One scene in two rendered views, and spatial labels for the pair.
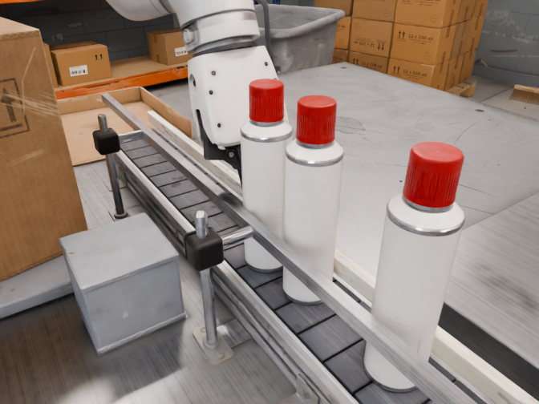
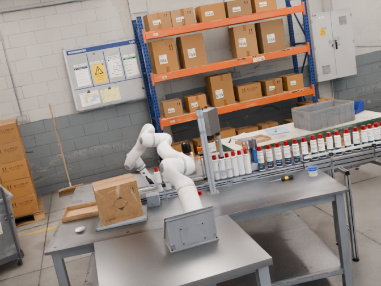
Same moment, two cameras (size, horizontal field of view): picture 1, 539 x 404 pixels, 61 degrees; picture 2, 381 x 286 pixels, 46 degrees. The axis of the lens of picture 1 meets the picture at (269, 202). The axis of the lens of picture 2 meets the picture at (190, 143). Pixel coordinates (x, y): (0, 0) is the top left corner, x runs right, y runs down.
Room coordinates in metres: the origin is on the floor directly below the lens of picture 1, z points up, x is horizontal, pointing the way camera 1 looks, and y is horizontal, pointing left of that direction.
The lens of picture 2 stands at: (-1.57, 2.88, 1.99)
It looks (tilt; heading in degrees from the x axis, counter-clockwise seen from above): 12 degrees down; 300
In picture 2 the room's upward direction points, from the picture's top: 10 degrees counter-clockwise
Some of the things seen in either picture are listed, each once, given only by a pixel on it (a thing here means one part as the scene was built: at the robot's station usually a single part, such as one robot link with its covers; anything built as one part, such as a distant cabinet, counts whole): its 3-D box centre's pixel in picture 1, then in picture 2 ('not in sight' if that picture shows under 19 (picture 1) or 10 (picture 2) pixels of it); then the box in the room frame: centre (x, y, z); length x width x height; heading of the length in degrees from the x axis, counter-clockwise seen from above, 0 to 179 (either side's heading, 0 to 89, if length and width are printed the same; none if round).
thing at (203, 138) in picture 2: not in sight; (206, 151); (0.00, -0.10, 1.16); 0.04 x 0.04 x 0.67; 34
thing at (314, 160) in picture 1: (311, 205); (166, 177); (0.37, -0.04, 0.98); 0.05 x 0.05 x 0.20
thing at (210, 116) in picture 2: not in sight; (208, 121); (-0.02, -0.19, 1.38); 0.17 x 0.10 x 0.19; 89
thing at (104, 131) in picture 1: (126, 164); not in sight; (0.60, 0.21, 0.91); 0.07 x 0.03 x 0.16; 124
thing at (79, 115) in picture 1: (108, 121); (83, 210); (0.95, 0.35, 0.85); 0.30 x 0.26 x 0.04; 34
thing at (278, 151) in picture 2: not in sight; (278, 154); (-0.41, -0.55, 0.98); 0.05 x 0.05 x 0.20
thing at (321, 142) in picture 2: not in sight; (321, 146); (-0.72, -0.76, 0.98); 0.05 x 0.05 x 0.20
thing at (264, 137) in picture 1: (266, 180); (157, 179); (0.42, 0.00, 0.98); 0.05 x 0.05 x 0.20
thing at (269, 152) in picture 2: not in sight; (269, 156); (-0.35, -0.51, 0.98); 0.05 x 0.05 x 0.20
